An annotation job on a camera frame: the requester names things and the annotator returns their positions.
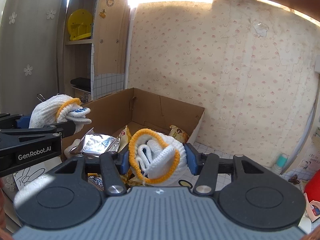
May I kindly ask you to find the teal cap bottle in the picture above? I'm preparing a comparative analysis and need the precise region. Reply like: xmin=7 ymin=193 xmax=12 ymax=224
xmin=271 ymin=153 xmax=288 ymax=175

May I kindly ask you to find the croissant snack packet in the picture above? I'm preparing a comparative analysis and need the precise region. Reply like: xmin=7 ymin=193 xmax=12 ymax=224
xmin=169 ymin=125 xmax=189 ymax=144

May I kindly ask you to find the black case on shelf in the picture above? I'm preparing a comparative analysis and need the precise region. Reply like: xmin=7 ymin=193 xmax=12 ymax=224
xmin=70 ymin=77 xmax=91 ymax=88

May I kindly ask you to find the wooden small box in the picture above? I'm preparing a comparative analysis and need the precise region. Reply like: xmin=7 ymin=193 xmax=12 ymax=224
xmin=73 ymin=87 xmax=92 ymax=104

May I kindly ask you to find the metal clips pile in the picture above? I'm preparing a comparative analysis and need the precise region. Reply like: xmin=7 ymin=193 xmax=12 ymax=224
xmin=36 ymin=93 xmax=46 ymax=102

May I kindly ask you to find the yellow plastic reel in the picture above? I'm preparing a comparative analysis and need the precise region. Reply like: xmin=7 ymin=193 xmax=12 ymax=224
xmin=67 ymin=9 xmax=93 ymax=41

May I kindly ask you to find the white glove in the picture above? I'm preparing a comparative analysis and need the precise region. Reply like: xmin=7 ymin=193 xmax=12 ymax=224
xmin=64 ymin=139 xmax=81 ymax=159
xmin=129 ymin=128 xmax=187 ymax=186
xmin=29 ymin=94 xmax=92 ymax=133

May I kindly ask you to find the red cylinder object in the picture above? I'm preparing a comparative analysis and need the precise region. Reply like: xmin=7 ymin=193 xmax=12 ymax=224
xmin=304 ymin=170 xmax=320 ymax=202

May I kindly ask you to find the cardboard shoe box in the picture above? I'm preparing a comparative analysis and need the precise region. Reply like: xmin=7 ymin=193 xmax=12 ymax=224
xmin=60 ymin=87 xmax=206 ymax=188

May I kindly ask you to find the silver foil packet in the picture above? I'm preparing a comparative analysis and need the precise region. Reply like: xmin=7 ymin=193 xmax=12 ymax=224
xmin=75 ymin=129 xmax=117 ymax=158

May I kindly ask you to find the yellow snack bag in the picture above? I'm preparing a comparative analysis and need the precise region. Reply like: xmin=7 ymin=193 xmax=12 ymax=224
xmin=87 ymin=168 xmax=143 ymax=191

